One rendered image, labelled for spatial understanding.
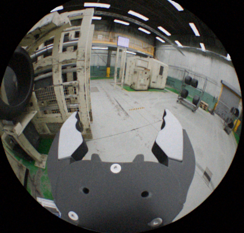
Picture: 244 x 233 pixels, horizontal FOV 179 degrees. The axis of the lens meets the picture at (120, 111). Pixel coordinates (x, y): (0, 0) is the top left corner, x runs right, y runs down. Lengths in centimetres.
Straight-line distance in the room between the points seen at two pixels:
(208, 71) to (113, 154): 1061
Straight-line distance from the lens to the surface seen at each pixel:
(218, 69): 1069
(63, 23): 100
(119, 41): 423
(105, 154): 126
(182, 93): 468
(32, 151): 142
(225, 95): 1036
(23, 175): 171
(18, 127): 82
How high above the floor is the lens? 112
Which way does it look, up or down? 31 degrees down
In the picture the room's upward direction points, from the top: 6 degrees clockwise
